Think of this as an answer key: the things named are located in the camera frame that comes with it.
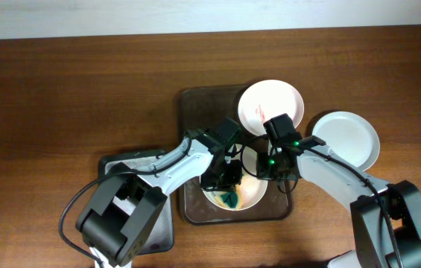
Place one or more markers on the white plate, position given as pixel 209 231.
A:
pixel 250 191

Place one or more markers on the brown serving tray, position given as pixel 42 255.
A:
pixel 205 108

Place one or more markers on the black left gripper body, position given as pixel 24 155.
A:
pixel 223 176

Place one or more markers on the green yellow sponge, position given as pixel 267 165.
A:
pixel 228 199

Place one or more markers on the grey-white plate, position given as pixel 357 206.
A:
pixel 350 136

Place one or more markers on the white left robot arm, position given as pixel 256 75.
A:
pixel 118 219

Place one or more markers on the black soapy water tray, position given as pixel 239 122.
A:
pixel 161 238

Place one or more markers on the pink plate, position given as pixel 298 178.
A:
pixel 266 99

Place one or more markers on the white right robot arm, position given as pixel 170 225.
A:
pixel 386 218

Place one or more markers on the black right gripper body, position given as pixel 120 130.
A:
pixel 269 167

